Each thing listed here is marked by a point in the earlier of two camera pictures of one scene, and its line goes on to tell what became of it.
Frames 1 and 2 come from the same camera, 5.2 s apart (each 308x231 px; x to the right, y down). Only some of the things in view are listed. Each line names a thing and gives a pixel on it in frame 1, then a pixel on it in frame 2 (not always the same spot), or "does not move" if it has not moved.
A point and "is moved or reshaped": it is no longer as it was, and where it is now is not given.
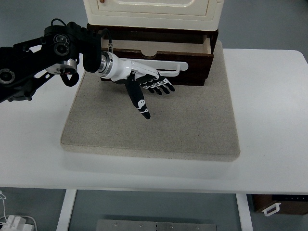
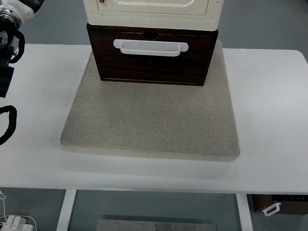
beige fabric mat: [191, 122] does not move
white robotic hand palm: [110, 67] -> [23, 12]
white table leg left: [64, 220] does not move
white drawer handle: [161, 65] -> [150, 47]
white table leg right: [245, 214] does not move
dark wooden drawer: [198, 52] is moved or reshaped
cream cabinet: [197, 15] does not move
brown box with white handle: [288, 204] does not move
